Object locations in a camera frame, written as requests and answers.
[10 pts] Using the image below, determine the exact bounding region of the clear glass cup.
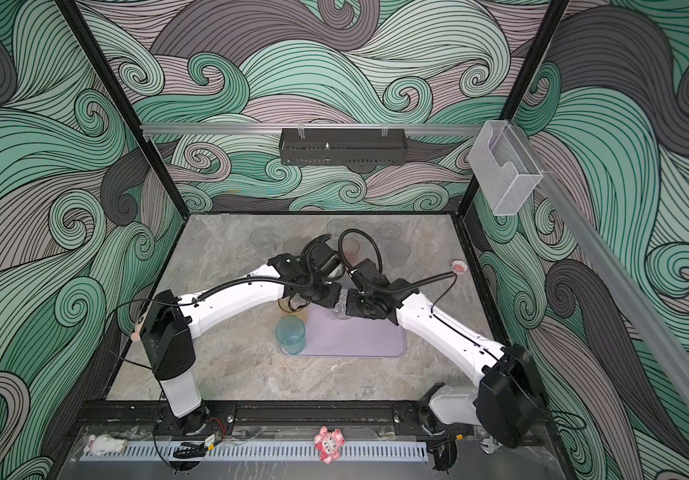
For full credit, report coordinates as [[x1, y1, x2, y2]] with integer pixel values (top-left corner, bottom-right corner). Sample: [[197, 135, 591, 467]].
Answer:
[[250, 228, 274, 252], [332, 303, 349, 320], [377, 223, 402, 242]]

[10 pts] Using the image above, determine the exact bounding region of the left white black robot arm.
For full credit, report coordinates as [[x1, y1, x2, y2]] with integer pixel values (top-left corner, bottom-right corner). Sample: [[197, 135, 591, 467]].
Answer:
[[132, 234, 342, 426]]

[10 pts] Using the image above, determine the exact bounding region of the teal translucent cup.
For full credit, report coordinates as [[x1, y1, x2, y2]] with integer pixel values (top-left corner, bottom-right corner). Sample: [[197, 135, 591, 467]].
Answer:
[[276, 316, 306, 355]]

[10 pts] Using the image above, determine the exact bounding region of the yellow translucent cup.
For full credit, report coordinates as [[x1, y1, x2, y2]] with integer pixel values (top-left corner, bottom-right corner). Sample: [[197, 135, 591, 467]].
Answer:
[[278, 298, 308, 315]]

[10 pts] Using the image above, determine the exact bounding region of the lilac plastic tray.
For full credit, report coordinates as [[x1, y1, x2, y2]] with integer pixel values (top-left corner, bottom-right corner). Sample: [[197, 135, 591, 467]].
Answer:
[[298, 305, 406, 358]]

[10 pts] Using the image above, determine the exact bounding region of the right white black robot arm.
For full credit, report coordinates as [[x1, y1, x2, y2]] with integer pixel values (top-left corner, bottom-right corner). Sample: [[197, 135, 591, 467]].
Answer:
[[342, 257, 544, 448]]

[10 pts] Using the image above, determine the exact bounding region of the pink translucent cup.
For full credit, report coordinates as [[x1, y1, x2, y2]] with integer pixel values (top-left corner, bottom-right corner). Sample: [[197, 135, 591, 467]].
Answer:
[[340, 237, 360, 265]]

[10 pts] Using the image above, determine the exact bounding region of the small pink white toy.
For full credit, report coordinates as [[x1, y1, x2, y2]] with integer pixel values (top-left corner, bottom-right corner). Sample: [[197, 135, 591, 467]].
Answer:
[[451, 260, 468, 275]]

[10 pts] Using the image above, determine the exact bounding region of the black wall-mounted rack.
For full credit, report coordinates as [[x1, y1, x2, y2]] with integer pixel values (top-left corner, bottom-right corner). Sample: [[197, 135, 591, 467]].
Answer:
[[278, 128, 408, 172]]

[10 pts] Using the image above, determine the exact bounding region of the white slotted cable duct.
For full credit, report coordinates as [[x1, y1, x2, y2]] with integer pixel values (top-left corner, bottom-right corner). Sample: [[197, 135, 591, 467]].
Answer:
[[80, 441, 429, 463]]

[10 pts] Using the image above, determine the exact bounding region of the clear acrylic wall box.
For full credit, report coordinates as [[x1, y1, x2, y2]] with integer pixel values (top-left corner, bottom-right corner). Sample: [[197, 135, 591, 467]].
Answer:
[[467, 120, 543, 217]]

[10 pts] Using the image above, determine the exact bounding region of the pink flower toy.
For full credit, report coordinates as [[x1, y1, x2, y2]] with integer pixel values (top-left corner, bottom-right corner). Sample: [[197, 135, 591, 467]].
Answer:
[[314, 426, 345, 464]]

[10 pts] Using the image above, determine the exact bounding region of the white plush toy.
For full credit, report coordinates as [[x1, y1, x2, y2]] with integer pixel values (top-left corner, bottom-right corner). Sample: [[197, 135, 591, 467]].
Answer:
[[84, 434, 128, 457]]

